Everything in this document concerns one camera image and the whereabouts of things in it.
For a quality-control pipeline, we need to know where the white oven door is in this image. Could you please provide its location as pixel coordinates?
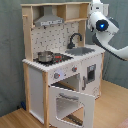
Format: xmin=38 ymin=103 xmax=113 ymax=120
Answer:
xmin=49 ymin=86 xmax=95 ymax=128

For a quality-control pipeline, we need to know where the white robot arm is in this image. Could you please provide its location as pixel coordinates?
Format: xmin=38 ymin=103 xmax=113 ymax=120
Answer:
xmin=88 ymin=0 xmax=128 ymax=61

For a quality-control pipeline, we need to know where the wooden toy kitchen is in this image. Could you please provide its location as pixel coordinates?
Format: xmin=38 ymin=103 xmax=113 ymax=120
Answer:
xmin=22 ymin=2 xmax=104 ymax=128

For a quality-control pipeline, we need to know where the black toy stovetop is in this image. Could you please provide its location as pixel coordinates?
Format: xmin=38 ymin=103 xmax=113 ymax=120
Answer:
xmin=35 ymin=53 xmax=71 ymax=67

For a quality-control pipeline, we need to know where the right red oven knob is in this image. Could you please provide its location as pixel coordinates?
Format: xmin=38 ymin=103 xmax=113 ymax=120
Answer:
xmin=71 ymin=65 xmax=79 ymax=73

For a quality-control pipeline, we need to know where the red oven knob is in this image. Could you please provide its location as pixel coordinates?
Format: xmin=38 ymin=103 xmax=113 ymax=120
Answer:
xmin=71 ymin=65 xmax=79 ymax=73
xmin=54 ymin=73 xmax=60 ymax=79

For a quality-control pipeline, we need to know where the left red oven knob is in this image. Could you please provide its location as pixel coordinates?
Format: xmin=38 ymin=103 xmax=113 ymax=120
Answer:
xmin=54 ymin=73 xmax=60 ymax=79

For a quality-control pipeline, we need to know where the grey toy sink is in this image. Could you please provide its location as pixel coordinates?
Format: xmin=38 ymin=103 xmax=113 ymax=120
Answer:
xmin=66 ymin=47 xmax=94 ymax=56

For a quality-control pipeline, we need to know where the black toy faucet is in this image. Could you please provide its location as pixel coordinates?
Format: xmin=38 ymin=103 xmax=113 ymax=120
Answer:
xmin=67 ymin=33 xmax=83 ymax=49

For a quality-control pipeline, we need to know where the silver toy pot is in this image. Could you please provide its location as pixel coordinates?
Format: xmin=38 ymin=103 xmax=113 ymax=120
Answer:
xmin=38 ymin=51 xmax=53 ymax=62

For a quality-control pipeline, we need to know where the white dishwasher door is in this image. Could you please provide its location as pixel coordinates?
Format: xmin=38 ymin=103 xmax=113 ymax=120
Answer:
xmin=81 ymin=54 xmax=102 ymax=98

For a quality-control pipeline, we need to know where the grey range hood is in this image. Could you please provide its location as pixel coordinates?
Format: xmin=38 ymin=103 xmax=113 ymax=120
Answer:
xmin=34 ymin=5 xmax=64 ymax=27

